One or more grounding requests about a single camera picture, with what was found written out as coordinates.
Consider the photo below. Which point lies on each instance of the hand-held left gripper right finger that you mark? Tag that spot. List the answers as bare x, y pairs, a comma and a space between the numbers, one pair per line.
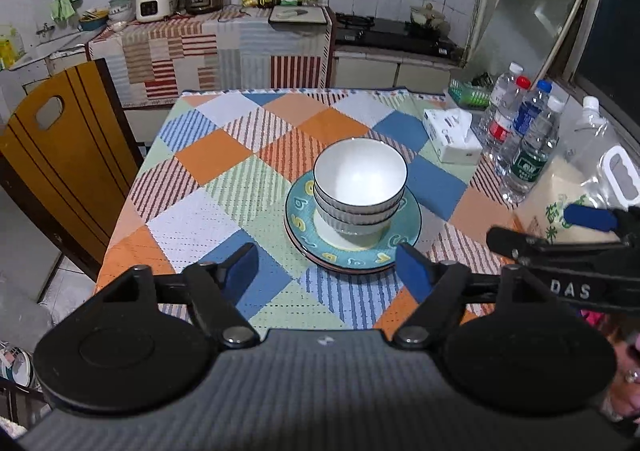
414, 271

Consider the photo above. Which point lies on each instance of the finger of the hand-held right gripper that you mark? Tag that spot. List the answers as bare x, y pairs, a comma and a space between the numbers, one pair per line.
590, 217
515, 241

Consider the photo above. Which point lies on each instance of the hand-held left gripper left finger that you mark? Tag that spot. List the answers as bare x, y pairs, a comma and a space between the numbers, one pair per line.
239, 271

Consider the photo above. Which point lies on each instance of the blue plate with egg print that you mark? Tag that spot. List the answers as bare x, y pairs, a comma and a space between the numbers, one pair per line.
400, 226

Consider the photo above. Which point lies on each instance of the white ribbed bowl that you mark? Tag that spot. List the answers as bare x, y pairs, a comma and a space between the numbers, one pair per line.
355, 229
360, 217
360, 171

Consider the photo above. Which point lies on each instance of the stack of bowls on counter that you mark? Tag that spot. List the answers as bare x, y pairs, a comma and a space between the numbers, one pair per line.
121, 10

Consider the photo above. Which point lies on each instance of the person's right hand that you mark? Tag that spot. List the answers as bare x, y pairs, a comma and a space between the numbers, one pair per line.
627, 371

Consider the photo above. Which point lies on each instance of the bag of rice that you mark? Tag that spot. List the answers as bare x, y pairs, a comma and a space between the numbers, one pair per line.
550, 196

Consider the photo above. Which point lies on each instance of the clear spout pouch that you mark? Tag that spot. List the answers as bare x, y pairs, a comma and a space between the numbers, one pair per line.
587, 141

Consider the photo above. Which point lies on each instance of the water bottle green label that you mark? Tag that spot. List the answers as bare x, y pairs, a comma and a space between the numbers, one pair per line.
530, 166

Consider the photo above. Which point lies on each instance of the checked colourful tablecloth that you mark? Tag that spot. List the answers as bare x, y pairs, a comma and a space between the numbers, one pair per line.
215, 166

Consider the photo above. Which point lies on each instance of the water bottle red label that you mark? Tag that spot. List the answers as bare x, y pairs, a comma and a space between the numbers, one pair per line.
502, 128

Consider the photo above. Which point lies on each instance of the water bottle blue label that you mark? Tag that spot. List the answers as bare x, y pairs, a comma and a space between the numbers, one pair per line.
527, 118

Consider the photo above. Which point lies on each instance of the white tissue box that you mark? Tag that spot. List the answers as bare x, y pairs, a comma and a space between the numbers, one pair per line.
450, 136

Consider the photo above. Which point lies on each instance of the clear water bottle white cap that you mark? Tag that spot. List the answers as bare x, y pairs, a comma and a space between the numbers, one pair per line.
507, 86

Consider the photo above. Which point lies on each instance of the green plastic basket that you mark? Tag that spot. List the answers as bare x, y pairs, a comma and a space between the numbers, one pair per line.
467, 93

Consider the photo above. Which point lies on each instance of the cream lower cabinet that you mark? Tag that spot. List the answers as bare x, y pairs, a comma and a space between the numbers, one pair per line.
390, 71

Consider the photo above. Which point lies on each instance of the dark window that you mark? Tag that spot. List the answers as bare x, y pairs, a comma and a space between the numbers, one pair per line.
615, 6

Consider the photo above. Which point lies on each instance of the wooden chair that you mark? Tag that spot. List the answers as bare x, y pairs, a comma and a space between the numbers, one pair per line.
60, 156

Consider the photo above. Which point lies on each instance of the metal sheet panel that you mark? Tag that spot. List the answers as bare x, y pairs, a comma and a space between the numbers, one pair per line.
530, 11

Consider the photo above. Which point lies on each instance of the striped patchwork counter cloth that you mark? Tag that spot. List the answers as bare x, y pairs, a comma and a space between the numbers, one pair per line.
200, 56

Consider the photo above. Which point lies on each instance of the black gas stove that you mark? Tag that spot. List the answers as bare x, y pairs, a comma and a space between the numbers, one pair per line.
390, 36

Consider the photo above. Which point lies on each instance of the cooking pot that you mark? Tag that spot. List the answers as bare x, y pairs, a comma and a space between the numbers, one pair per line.
427, 17

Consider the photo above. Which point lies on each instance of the dish rack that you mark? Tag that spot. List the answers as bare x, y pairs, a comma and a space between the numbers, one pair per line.
15, 366

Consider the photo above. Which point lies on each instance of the white cutting board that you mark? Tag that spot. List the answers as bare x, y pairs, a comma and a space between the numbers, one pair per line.
297, 15

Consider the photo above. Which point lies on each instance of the white rice cooker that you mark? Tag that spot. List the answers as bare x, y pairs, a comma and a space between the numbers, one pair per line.
155, 3

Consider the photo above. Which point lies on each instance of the blue basin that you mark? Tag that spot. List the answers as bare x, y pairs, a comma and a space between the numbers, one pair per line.
94, 21

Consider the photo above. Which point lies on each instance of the kitchen sink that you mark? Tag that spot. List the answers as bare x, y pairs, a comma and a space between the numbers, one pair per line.
50, 48

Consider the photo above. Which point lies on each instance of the green hanging cloth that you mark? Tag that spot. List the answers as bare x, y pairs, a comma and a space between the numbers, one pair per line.
64, 8

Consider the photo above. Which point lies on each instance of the yellow detergent bottle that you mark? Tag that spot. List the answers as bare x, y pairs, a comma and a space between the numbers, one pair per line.
10, 51

